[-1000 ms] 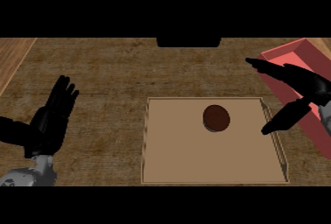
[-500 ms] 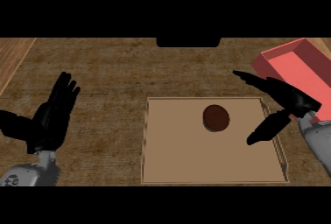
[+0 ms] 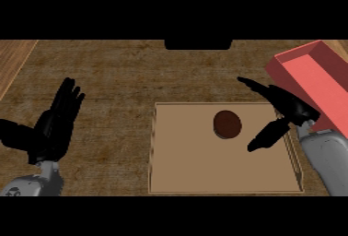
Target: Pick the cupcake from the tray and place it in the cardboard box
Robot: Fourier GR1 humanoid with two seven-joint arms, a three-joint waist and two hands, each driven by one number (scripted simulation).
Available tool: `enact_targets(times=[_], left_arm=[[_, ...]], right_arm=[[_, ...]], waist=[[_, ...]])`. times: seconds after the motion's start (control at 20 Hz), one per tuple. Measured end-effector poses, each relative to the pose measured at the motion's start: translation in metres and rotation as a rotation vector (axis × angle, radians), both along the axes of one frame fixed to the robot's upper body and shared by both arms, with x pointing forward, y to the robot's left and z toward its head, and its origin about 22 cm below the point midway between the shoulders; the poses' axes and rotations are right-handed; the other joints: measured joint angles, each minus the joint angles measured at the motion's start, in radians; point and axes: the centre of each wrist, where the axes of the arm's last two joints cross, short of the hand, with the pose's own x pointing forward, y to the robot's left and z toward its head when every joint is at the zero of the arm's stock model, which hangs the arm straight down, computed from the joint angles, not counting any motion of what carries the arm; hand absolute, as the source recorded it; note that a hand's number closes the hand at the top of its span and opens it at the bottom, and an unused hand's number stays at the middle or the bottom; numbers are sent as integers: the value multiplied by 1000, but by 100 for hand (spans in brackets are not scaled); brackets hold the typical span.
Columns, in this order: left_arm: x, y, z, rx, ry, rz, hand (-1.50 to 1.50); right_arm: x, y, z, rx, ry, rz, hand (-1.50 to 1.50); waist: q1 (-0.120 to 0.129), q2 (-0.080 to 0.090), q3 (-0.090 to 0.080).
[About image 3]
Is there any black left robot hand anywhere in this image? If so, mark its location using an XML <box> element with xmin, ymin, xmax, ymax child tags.
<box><xmin>0</xmin><ymin>77</ymin><xmax>88</xmax><ymax>165</ymax></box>

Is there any dark brown cupcake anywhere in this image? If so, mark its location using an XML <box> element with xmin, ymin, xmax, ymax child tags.
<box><xmin>213</xmin><ymin>110</ymin><xmax>244</xmax><ymax>140</ymax></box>

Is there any red cardboard box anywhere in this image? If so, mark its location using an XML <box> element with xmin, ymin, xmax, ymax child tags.
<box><xmin>265</xmin><ymin>40</ymin><xmax>348</xmax><ymax>139</ymax></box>

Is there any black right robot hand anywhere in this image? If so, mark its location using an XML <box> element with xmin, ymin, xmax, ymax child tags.
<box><xmin>237</xmin><ymin>76</ymin><xmax>322</xmax><ymax>153</ymax></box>

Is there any tan wooden tray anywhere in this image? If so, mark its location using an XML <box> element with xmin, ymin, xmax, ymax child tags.
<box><xmin>148</xmin><ymin>101</ymin><xmax>306</xmax><ymax>195</ymax></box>

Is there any black rectangular object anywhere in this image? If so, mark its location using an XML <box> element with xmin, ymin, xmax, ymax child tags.
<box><xmin>164</xmin><ymin>40</ymin><xmax>235</xmax><ymax>51</ymax></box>

